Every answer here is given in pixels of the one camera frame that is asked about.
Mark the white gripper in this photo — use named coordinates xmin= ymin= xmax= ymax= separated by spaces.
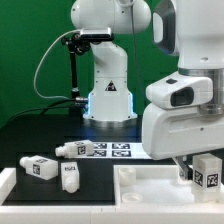
xmin=142 ymin=104 xmax=224 ymax=181

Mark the white square tabletop part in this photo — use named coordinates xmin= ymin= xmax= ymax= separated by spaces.
xmin=114 ymin=165 xmax=224 ymax=205

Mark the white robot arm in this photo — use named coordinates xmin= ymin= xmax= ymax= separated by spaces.
xmin=71 ymin=0 xmax=224 ymax=160

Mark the printed marker tag sheet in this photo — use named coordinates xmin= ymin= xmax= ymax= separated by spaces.
xmin=89 ymin=141 xmax=151 ymax=160

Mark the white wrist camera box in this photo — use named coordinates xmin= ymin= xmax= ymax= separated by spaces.
xmin=146 ymin=72 xmax=213 ymax=110

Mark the black cable on table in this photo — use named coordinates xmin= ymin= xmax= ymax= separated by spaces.
xmin=7 ymin=98 xmax=88 ymax=124

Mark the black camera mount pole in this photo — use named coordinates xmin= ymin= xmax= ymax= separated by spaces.
xmin=61 ymin=34 xmax=90 ymax=98

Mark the silver camera on pole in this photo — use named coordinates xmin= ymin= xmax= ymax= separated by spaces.
xmin=80 ymin=28 xmax=112 ymax=41

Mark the grey camera cable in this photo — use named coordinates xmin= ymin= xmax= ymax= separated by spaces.
xmin=33 ymin=29 xmax=83 ymax=101

